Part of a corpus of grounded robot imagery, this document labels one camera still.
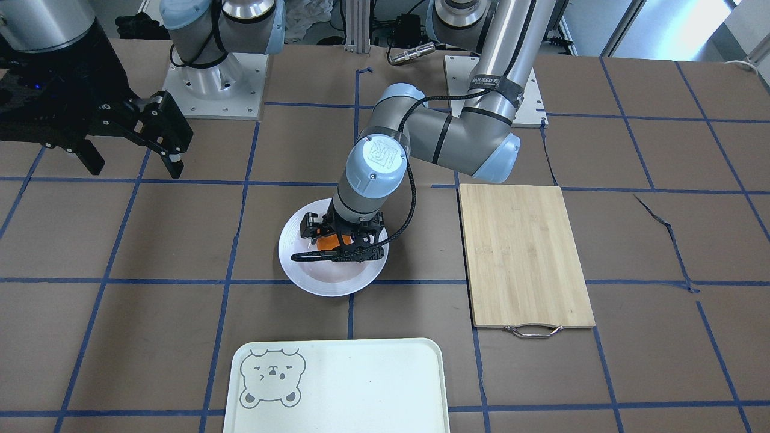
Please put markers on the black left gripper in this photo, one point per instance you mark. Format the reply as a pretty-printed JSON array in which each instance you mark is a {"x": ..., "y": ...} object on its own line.
[{"x": 313, "y": 227}]

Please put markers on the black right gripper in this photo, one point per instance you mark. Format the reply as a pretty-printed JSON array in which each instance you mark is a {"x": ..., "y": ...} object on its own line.
[{"x": 103, "y": 71}]

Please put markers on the orange fruit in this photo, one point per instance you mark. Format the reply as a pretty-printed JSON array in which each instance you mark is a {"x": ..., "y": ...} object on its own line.
[{"x": 332, "y": 241}]

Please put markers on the white round plate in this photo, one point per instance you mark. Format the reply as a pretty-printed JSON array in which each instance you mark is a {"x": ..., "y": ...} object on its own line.
[{"x": 324, "y": 278}]

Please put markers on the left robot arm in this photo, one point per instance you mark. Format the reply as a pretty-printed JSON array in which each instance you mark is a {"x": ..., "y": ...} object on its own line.
[{"x": 478, "y": 142}]

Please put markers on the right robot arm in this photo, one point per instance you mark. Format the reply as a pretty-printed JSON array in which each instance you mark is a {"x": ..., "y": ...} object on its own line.
[{"x": 203, "y": 33}]

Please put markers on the white tray with bear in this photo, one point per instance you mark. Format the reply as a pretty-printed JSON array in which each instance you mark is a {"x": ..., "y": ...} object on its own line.
[{"x": 366, "y": 385}]

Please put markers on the bamboo cutting board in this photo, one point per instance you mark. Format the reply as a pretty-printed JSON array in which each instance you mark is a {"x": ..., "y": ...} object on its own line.
[{"x": 522, "y": 262}]

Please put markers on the metal cylinder connector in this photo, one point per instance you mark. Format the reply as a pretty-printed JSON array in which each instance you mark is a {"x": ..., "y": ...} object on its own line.
[{"x": 410, "y": 54}]

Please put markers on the black power brick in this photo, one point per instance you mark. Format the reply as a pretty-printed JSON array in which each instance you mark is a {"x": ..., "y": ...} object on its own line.
[{"x": 407, "y": 31}]

